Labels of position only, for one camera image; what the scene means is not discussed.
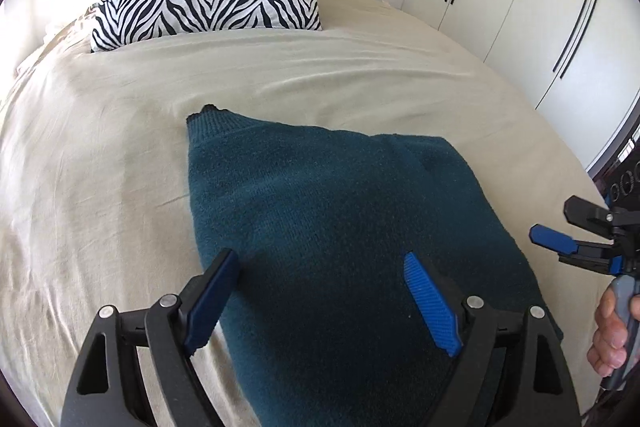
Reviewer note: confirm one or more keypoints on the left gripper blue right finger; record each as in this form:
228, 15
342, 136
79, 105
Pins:
436, 312

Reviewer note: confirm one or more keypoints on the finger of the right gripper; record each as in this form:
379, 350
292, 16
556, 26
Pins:
578, 211
560, 243

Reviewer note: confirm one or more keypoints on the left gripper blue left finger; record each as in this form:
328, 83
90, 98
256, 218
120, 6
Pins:
204, 298

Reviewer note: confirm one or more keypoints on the dark teal knit sweater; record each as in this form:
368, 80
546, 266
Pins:
322, 328

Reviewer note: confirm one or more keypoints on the person's right hand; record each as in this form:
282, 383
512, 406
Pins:
608, 347

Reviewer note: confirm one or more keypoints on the beige bed cover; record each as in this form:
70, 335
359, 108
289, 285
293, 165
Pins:
94, 197

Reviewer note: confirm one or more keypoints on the white wardrobe with black handles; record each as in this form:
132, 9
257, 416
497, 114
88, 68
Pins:
576, 61

